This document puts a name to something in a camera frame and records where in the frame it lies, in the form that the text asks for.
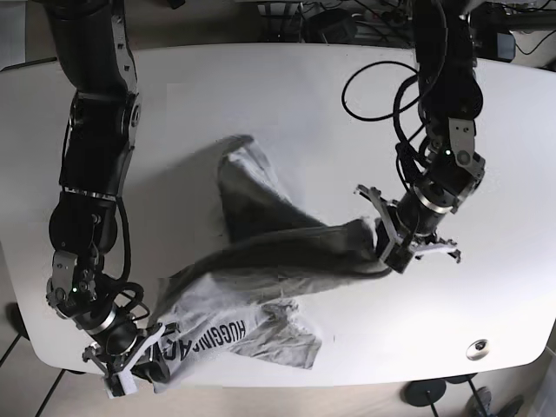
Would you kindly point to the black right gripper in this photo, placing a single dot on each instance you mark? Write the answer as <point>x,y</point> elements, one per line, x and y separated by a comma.
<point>116,346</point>

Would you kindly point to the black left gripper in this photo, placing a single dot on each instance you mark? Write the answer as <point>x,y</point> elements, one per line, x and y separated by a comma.
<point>413,220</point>

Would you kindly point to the grey T-shirt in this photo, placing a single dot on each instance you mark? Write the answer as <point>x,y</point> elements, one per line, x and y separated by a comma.
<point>242,299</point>

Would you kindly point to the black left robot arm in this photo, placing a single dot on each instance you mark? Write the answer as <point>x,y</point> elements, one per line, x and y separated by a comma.
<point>445,169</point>

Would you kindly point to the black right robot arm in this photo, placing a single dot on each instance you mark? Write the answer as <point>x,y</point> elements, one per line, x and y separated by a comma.
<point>93,50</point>

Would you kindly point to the black left table leg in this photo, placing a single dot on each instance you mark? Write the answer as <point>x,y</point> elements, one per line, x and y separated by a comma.
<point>15,320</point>

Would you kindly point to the right silver table grommet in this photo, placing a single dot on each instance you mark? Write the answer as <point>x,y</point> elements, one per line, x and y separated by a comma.
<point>478,350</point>

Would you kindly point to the black round stand base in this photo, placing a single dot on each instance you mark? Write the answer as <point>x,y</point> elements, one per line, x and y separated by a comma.
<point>424,393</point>

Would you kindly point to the grey shoe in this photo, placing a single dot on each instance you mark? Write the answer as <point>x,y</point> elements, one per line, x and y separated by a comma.
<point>512,408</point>
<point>479,404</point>

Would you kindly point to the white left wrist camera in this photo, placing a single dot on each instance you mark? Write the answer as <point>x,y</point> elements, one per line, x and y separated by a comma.
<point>397,257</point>

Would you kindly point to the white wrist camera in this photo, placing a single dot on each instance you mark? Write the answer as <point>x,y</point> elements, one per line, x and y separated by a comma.
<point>397,257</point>
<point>119,381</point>

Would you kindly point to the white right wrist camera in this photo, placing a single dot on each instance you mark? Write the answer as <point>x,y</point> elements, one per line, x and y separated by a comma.
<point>119,381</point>

